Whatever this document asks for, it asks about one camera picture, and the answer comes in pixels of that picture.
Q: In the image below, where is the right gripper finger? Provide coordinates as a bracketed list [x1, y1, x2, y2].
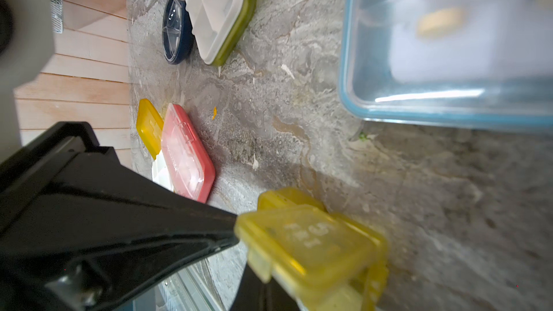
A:
[230, 264, 300, 311]

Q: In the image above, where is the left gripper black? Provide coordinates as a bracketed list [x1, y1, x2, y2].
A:
[1, 122, 238, 310]

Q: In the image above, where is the small yellow transparent pillbox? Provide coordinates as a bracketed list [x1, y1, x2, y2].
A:
[234, 188, 389, 310]

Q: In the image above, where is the pink pillbox clear lid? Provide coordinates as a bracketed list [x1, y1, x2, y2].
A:
[161, 103, 215, 204]

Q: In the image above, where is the blue pillbox clear lid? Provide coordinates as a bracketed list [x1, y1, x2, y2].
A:
[338, 0, 552, 132]

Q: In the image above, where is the yellow lid white pillbox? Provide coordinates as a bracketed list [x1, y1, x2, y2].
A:
[136, 99, 174, 191]

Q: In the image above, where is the round dark blue pillbox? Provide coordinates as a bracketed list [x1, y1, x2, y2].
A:
[161, 0, 195, 65]

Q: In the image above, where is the green lid white pillbox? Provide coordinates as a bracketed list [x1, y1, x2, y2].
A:
[184, 0, 256, 66]

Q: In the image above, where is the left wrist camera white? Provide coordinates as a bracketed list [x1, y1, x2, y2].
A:
[1, 0, 55, 161]

